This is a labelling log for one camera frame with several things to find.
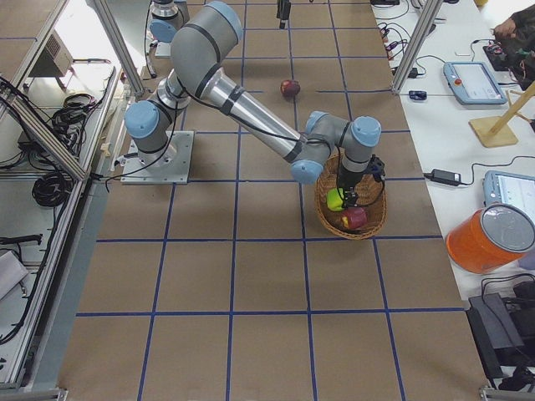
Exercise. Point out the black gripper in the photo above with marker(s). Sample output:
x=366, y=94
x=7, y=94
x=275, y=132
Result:
x=282, y=12
x=346, y=179

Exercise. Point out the green apple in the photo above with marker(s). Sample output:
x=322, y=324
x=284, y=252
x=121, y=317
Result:
x=335, y=200

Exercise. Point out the red yellow apple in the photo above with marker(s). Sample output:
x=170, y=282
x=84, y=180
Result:
x=353, y=218

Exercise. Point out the dark red apple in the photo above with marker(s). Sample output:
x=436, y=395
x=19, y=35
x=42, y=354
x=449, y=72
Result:
x=290, y=88

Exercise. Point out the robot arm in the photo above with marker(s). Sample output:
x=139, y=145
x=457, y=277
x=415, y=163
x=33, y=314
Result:
x=198, y=48
x=167, y=17

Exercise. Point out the woven wicker basket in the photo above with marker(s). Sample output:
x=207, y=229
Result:
x=372, y=197

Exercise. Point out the black power adapter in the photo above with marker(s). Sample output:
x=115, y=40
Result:
x=444, y=177

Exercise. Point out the orange bucket with lid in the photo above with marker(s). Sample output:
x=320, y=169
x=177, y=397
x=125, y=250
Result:
x=492, y=237

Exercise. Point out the teach pendant tablet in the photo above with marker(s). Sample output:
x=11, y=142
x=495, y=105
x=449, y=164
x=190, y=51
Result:
x=473, y=83
x=509, y=188

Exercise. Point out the wooden stand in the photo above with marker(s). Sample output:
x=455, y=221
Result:
x=494, y=131

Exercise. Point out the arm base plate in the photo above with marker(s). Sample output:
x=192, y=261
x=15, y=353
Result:
x=168, y=166
x=162, y=50

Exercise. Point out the aluminium frame post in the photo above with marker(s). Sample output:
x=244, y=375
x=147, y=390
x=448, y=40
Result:
x=422, y=28

